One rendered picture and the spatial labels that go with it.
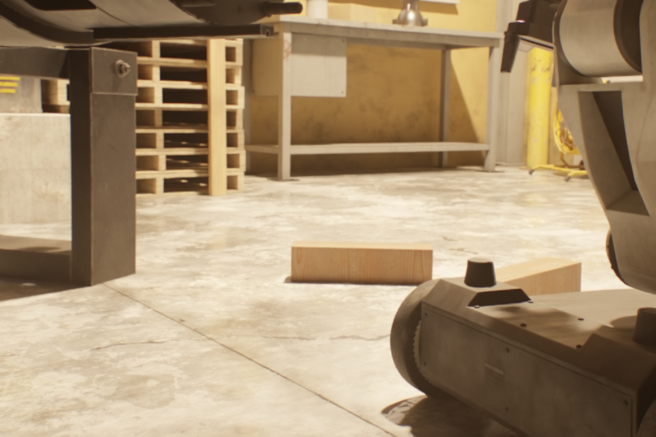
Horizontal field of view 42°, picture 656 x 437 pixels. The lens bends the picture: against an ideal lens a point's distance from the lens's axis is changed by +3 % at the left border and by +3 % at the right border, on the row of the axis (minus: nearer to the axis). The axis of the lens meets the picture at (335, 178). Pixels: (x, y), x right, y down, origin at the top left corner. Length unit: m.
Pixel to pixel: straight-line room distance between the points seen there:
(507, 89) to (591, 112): 6.57
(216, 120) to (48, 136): 1.21
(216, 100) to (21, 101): 1.01
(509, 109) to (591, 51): 6.49
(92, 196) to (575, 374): 1.56
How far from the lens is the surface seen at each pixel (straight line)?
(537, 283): 2.12
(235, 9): 1.16
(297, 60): 5.81
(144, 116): 4.80
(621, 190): 1.36
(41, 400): 1.55
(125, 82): 2.45
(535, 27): 1.44
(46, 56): 2.34
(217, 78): 4.68
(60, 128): 3.75
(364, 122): 6.92
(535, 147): 7.30
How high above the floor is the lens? 0.49
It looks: 5 degrees down
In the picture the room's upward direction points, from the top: 1 degrees clockwise
